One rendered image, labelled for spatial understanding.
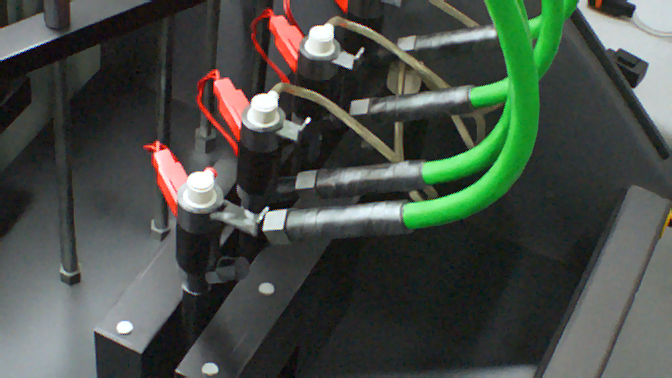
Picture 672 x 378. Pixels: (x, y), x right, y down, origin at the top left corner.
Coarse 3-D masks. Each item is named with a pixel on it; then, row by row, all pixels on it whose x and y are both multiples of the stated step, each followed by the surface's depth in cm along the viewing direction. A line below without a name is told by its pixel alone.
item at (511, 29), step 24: (504, 0) 59; (504, 24) 60; (504, 48) 61; (528, 48) 61; (528, 72) 62; (528, 96) 62; (528, 120) 63; (528, 144) 64; (504, 168) 66; (480, 192) 68; (504, 192) 67; (408, 216) 71; (432, 216) 70; (456, 216) 70
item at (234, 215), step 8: (224, 200) 80; (232, 208) 79; (240, 208) 79; (216, 216) 79; (224, 216) 79; (232, 216) 79; (240, 216) 79; (248, 216) 79; (256, 216) 79; (232, 224) 79; (240, 224) 78; (248, 224) 79; (248, 232) 78
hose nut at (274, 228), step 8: (288, 208) 78; (296, 208) 77; (272, 216) 77; (280, 216) 77; (264, 224) 77; (272, 224) 77; (280, 224) 76; (264, 232) 77; (272, 232) 77; (280, 232) 76; (272, 240) 77; (280, 240) 77; (288, 240) 76
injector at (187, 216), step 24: (216, 192) 80; (192, 216) 79; (192, 240) 80; (216, 240) 81; (192, 264) 82; (216, 264) 82; (240, 264) 82; (192, 288) 84; (192, 312) 86; (192, 336) 88
